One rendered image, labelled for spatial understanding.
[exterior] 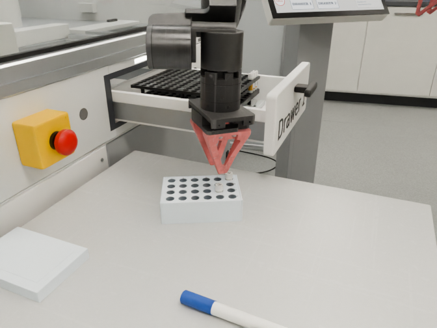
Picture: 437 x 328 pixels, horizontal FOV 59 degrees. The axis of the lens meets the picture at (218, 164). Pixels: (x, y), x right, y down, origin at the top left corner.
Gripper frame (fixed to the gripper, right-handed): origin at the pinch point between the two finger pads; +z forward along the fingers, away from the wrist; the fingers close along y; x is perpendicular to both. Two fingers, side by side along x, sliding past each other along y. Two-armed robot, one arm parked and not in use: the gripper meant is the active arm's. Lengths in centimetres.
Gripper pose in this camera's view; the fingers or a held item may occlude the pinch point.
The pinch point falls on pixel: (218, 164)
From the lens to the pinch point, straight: 59.2
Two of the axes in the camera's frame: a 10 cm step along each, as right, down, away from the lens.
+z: -0.3, 9.0, 4.3
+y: 3.8, 4.1, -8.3
